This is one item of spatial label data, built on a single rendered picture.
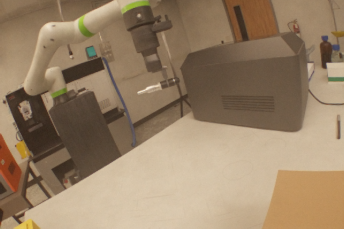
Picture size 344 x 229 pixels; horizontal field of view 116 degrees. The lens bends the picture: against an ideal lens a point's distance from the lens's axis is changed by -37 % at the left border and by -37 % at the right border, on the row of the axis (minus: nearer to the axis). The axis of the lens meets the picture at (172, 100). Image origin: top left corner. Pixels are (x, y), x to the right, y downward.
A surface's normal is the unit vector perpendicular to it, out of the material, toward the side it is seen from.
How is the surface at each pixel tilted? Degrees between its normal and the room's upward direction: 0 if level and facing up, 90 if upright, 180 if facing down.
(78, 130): 90
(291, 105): 90
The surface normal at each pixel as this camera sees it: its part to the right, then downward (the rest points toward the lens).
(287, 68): -0.71, 0.39
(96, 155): 0.58, 0.06
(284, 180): -0.28, -0.92
